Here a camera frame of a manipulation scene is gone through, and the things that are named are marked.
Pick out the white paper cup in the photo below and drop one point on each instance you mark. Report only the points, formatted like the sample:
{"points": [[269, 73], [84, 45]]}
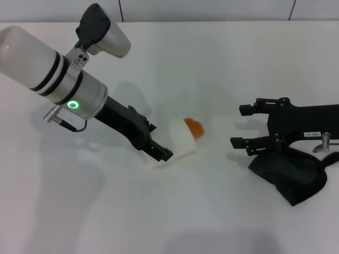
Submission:
{"points": [[182, 143]]}

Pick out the dark blue rag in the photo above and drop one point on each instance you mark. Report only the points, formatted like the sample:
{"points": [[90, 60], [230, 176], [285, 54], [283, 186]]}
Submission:
{"points": [[291, 174]]}

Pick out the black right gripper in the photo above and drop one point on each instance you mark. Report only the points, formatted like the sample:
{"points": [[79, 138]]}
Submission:
{"points": [[302, 121]]}

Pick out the brown water stain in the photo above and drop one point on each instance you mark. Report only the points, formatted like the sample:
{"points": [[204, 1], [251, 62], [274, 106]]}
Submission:
{"points": [[196, 128]]}

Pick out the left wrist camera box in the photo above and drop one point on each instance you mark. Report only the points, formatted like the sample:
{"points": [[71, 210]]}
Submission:
{"points": [[106, 34]]}

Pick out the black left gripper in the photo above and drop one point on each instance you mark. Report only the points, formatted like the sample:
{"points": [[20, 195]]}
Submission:
{"points": [[119, 121]]}

